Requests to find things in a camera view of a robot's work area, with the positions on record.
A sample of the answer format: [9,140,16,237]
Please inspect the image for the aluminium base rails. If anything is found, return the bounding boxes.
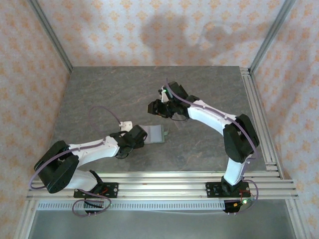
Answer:
[26,171,300,200]

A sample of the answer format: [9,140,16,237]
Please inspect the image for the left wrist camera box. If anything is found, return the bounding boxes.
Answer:
[119,120,134,132]

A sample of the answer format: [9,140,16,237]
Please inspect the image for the aluminium frame leg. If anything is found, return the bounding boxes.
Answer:
[14,199,38,239]
[284,199,312,239]

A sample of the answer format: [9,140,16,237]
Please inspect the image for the slotted grey cable duct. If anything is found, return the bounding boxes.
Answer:
[37,201,226,212]

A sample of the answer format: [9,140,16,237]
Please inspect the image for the green card holder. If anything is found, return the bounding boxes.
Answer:
[139,124,170,144]

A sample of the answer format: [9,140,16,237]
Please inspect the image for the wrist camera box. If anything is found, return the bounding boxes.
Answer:
[159,86,169,103]
[119,120,134,132]

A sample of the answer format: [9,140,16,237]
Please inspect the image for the grey metal lower panel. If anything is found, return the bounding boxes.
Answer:
[28,210,299,239]

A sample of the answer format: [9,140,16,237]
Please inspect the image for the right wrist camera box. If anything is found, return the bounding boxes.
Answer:
[159,86,169,103]

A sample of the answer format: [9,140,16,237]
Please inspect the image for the aluminium side rail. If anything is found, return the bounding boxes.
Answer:
[239,66,285,180]

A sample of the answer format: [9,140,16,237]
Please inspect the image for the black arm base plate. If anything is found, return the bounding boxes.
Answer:
[205,181,250,199]
[73,182,119,199]

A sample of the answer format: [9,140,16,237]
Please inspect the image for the aluminium frame post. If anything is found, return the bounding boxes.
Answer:
[26,0,74,75]
[248,0,299,75]

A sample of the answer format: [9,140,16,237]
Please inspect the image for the black controller board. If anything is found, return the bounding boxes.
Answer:
[83,200,105,215]

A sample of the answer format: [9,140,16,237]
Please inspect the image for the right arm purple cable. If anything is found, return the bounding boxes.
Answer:
[165,78,260,215]

